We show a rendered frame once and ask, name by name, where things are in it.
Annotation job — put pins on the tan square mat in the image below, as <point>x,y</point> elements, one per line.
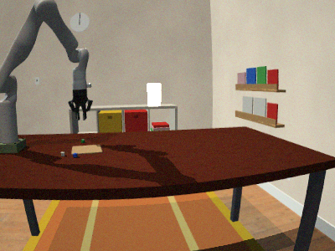
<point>86,149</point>

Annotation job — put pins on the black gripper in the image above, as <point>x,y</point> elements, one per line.
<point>80,101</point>

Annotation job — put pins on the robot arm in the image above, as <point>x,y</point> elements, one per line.
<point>22,45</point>

